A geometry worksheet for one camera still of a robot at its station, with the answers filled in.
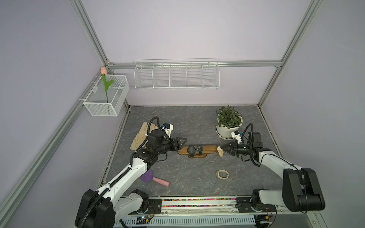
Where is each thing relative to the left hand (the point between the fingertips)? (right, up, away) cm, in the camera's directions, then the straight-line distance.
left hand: (183, 141), depth 78 cm
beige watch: (+21, -6, +5) cm, 23 cm away
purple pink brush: (-21, -21, +4) cm, 30 cm away
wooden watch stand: (+14, -6, +8) cm, 18 cm away
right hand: (+22, -5, +6) cm, 23 cm away
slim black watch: (+10, -6, +7) cm, 14 cm away
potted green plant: (+29, +12, +11) cm, 33 cm away
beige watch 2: (+20, -20, +4) cm, 29 cm away
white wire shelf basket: (-5, +44, +20) cm, 49 cm away
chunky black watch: (+5, -7, +7) cm, 11 cm away
